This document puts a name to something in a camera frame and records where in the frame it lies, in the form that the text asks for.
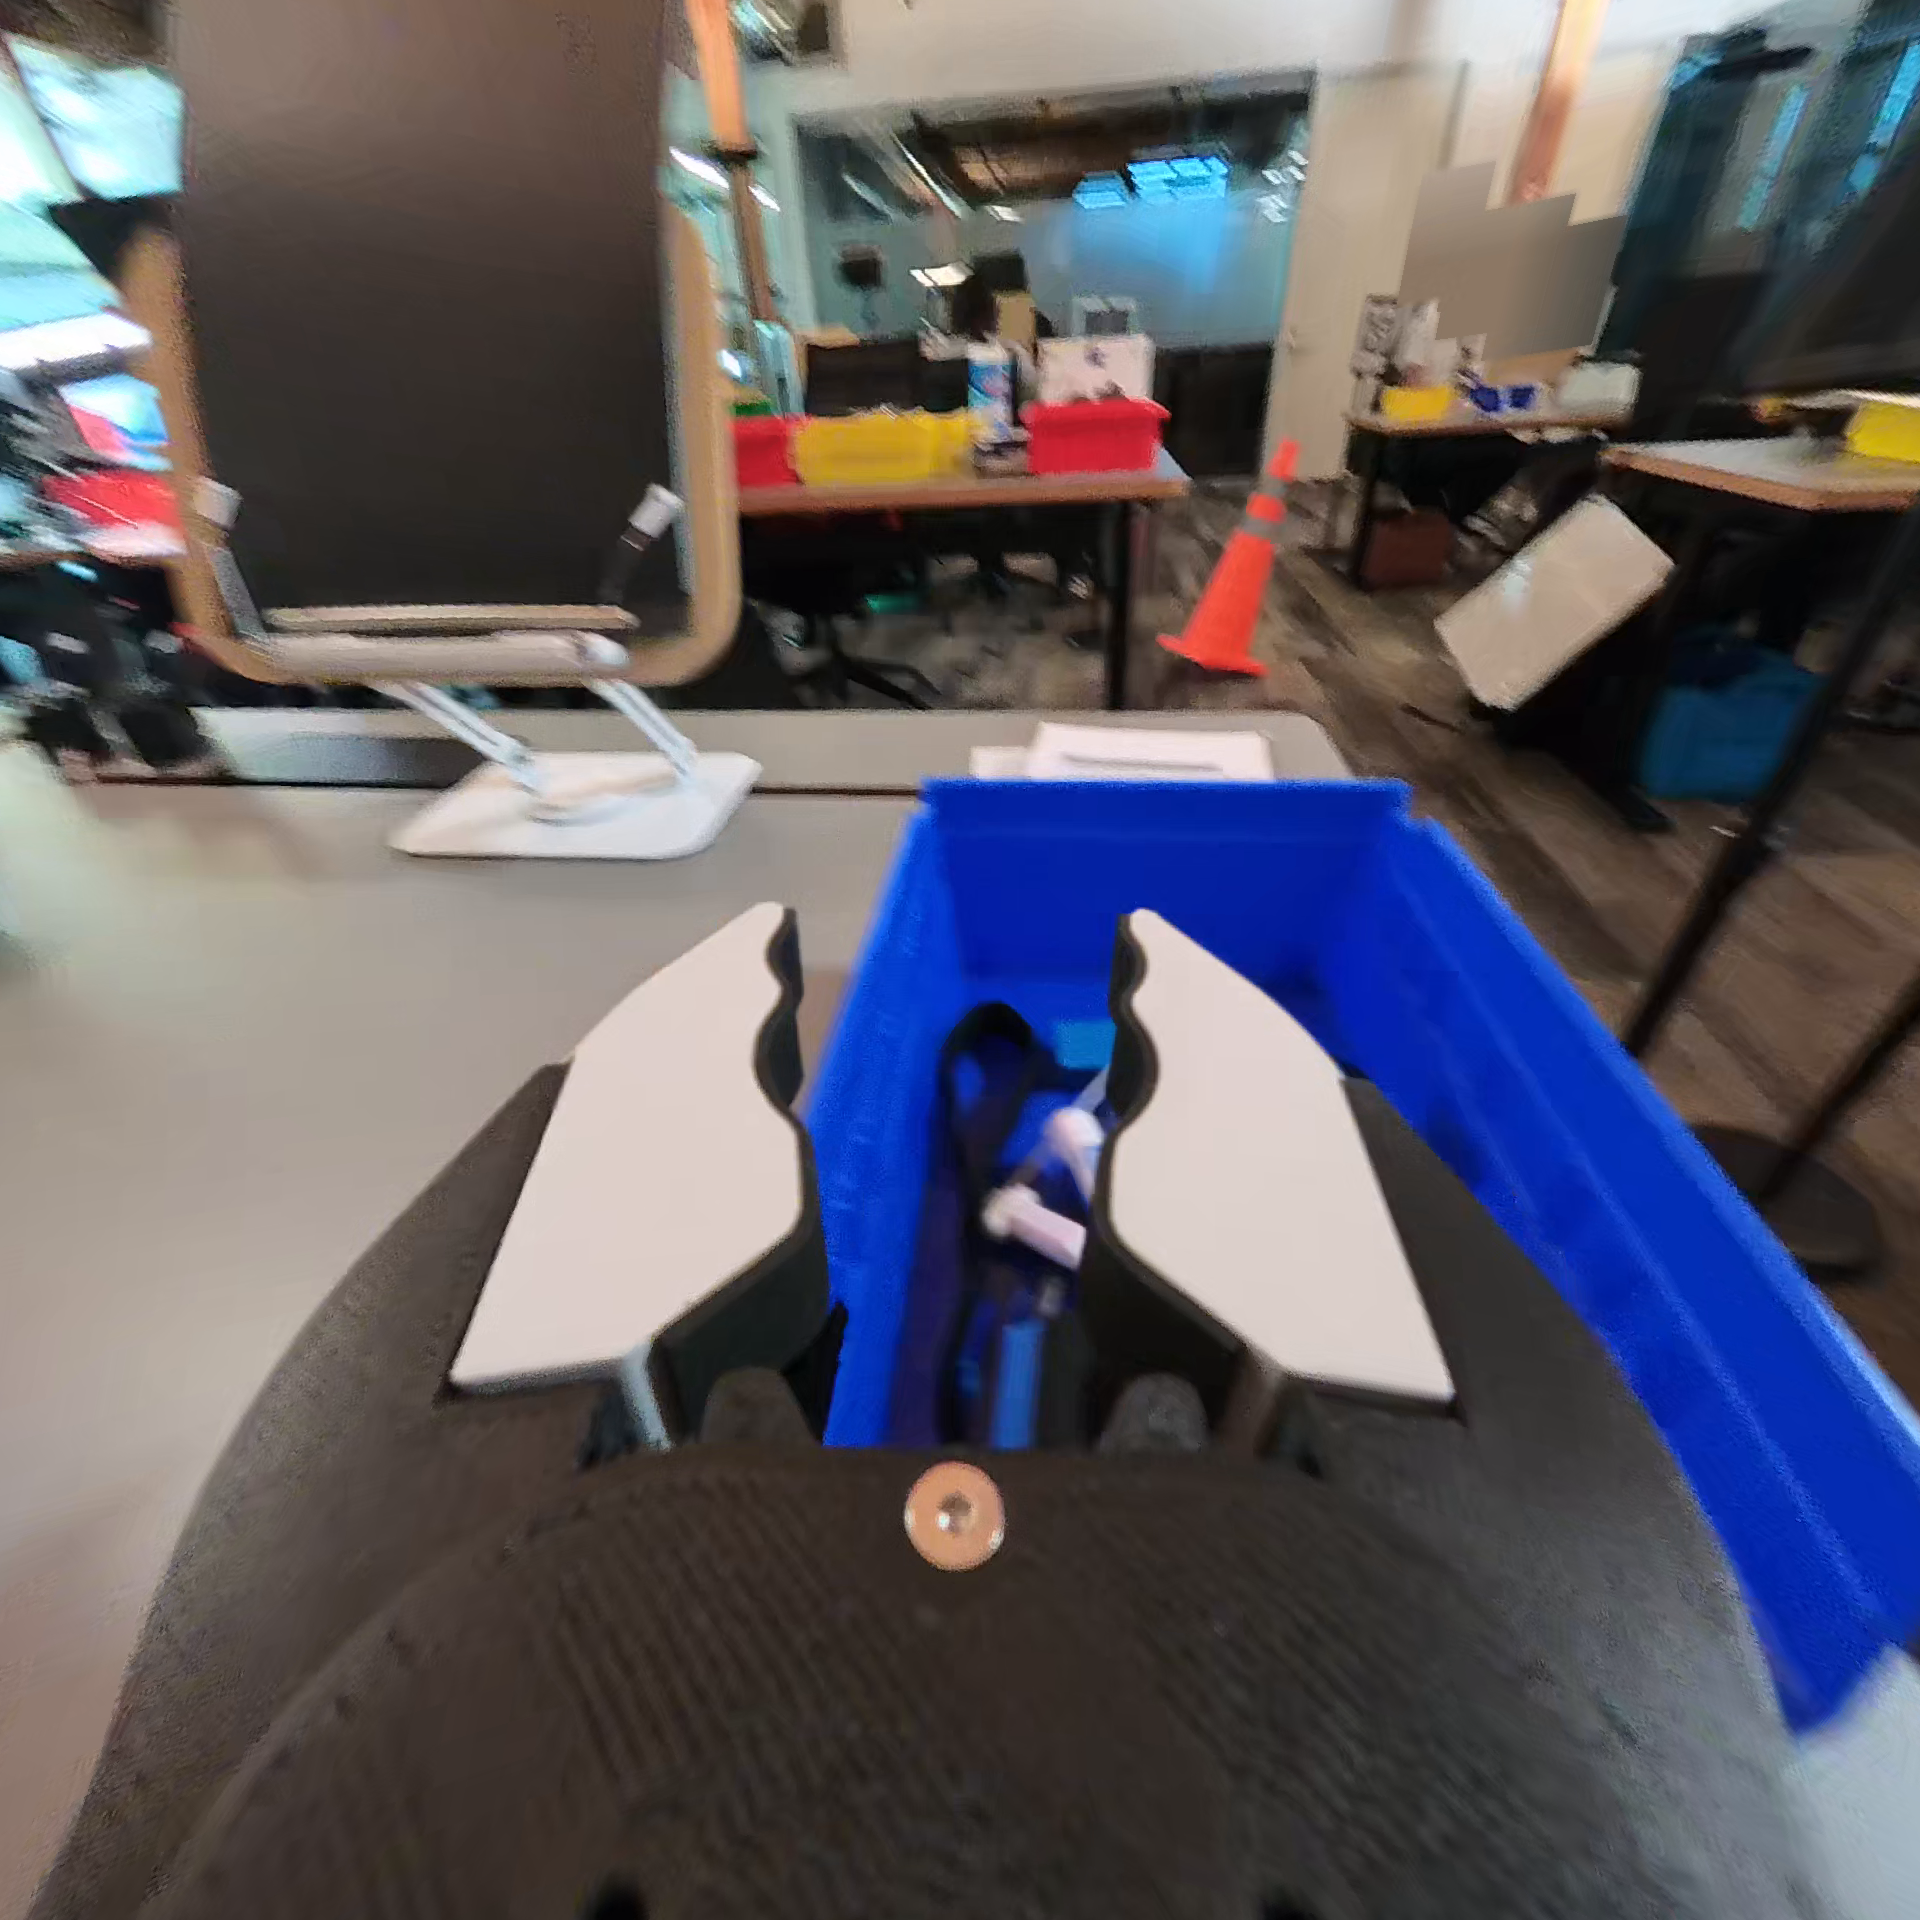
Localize paper sheets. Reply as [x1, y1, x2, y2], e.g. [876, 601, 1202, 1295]
[971, 719, 1277, 781]

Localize wooden table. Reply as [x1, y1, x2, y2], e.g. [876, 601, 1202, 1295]
[1341, 401, 1637, 590]
[736, 449, 1193, 711]

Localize white board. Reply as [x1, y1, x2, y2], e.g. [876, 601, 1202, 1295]
[1432, 496, 1674, 711]

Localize laptop computer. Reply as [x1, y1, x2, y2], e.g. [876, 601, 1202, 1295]
[128, 0, 745, 688]

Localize white laptop stand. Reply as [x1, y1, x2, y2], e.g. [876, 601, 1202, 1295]
[386, 675, 764, 864]

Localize white box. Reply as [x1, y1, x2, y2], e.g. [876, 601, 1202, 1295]
[1036, 334, 1157, 406]

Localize red plastic bin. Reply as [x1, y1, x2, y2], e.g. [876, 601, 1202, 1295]
[1025, 392, 1173, 477]

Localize blue bag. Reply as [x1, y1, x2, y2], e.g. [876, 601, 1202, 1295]
[1639, 630, 1825, 805]

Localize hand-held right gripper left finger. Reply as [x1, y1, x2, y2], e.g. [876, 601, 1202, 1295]
[448, 900, 835, 1449]

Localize orange traffic cone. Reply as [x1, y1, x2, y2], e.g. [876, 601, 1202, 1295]
[1155, 439, 1305, 681]

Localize white plastic fitting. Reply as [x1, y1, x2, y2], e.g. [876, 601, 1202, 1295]
[983, 1105, 1120, 1269]

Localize black stand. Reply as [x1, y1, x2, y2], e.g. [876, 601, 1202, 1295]
[1628, 509, 1920, 1280]

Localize yellow plastic bin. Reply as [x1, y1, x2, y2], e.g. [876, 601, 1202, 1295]
[791, 412, 977, 487]

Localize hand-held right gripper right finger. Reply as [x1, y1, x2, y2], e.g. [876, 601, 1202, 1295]
[1079, 909, 1461, 1420]

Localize blue plastic bin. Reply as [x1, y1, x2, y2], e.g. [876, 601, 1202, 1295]
[809, 776, 1920, 1727]

